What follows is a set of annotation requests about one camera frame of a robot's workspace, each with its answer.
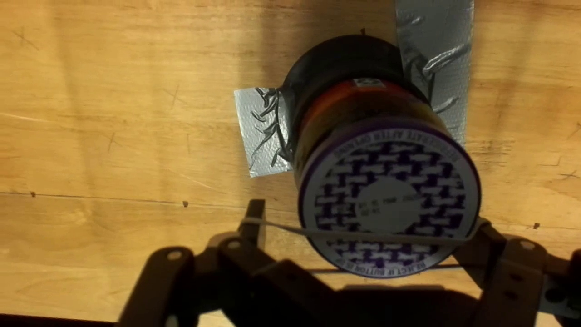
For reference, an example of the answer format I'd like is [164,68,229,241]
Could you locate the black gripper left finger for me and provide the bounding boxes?
[115,197,347,327]

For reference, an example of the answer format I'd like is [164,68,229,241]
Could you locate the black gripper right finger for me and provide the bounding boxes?
[451,215,581,327]

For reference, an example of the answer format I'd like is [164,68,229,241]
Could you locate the thin tan rubber band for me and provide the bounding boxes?
[242,214,491,274]

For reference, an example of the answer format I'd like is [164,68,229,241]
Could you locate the brown cup with purple lid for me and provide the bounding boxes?
[278,32,484,279]

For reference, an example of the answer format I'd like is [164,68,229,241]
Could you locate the short grey duct tape strip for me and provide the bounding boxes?
[233,85,300,179]

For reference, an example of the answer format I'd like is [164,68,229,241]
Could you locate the long grey duct tape strip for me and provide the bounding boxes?
[393,0,478,148]

